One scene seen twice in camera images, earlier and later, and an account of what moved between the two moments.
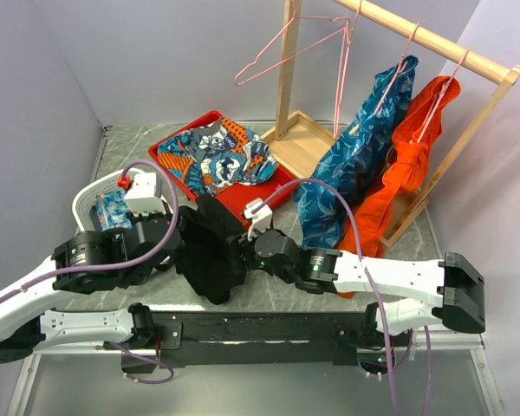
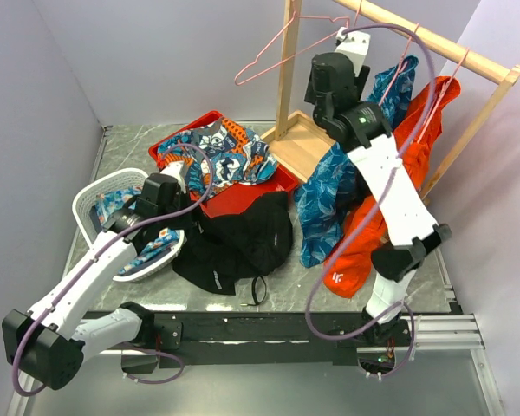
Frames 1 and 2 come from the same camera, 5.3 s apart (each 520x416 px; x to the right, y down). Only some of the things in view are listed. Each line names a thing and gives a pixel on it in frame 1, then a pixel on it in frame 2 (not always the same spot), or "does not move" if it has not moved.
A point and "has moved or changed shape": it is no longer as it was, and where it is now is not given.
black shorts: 210,253 has moved or changed shape
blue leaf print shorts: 354,158 does not move
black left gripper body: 135,217 → 182,202
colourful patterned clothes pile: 218,154 does not move
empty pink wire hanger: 346,27 does not move
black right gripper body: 253,256 → 360,81
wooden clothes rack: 302,141 does not move
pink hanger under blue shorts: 401,63 does not move
